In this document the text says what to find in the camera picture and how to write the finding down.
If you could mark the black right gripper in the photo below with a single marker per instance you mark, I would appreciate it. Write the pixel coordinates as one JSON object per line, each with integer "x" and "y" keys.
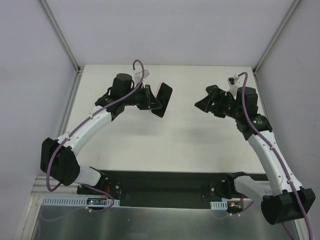
{"x": 219, "y": 104}

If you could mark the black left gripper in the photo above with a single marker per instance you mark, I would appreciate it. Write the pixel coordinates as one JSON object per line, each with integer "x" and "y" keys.
{"x": 146, "y": 97}

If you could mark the black smartphone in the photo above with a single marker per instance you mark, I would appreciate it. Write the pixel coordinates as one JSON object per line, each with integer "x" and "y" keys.
{"x": 165, "y": 100}

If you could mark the pink silicone phone case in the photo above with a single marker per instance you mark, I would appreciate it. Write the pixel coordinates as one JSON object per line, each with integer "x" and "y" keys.
{"x": 158, "y": 90}

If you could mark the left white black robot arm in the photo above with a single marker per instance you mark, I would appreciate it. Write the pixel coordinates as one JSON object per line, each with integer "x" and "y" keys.
{"x": 59, "y": 156}

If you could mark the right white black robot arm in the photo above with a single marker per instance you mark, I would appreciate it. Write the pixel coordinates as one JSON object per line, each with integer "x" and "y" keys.
{"x": 285, "y": 199}

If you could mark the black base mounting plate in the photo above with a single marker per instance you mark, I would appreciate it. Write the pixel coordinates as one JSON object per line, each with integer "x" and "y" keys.
{"x": 159, "y": 189}

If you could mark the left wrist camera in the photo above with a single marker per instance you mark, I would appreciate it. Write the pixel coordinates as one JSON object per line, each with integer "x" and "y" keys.
{"x": 137, "y": 74}

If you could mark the left aluminium frame post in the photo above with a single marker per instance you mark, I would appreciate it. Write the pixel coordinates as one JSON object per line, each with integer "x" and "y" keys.
{"x": 59, "y": 35}

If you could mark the aluminium frame post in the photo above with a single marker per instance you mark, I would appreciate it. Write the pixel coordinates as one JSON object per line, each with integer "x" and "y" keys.
{"x": 59, "y": 35}
{"x": 277, "y": 34}

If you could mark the right white cable duct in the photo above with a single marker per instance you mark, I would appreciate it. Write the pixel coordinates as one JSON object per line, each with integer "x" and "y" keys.
{"x": 219, "y": 205}

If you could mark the white cable duct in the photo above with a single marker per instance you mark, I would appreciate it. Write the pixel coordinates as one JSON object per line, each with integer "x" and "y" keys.
{"x": 68, "y": 201}
{"x": 219, "y": 205}

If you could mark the right aluminium frame post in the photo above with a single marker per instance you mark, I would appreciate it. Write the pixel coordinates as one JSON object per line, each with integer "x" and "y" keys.
{"x": 277, "y": 34}

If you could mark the left white cable duct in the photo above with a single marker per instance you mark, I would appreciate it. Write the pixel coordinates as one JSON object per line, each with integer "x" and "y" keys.
{"x": 68, "y": 201}

